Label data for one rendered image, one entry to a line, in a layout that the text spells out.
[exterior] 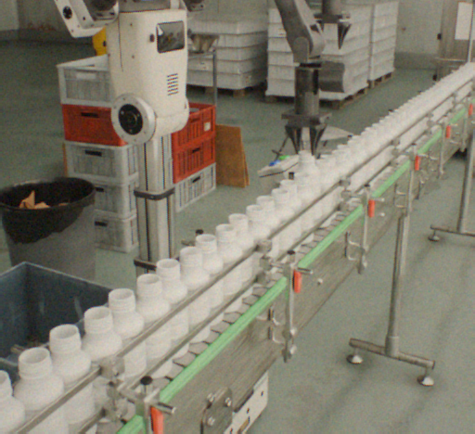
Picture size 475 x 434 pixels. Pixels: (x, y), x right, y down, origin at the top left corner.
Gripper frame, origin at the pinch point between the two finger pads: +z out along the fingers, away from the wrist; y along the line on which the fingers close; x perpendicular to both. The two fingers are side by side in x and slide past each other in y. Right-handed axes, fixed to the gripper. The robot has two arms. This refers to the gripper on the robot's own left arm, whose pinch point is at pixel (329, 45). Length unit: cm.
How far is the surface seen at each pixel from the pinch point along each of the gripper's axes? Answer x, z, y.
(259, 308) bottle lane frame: 84, 40, -20
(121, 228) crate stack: -86, 123, 160
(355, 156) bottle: 19.5, 26.8, -16.4
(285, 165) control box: 33.3, 27.8, -1.6
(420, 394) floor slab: -39, 140, -30
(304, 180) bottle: 54, 23, -16
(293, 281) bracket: 80, 35, -26
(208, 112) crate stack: -205, 78, 172
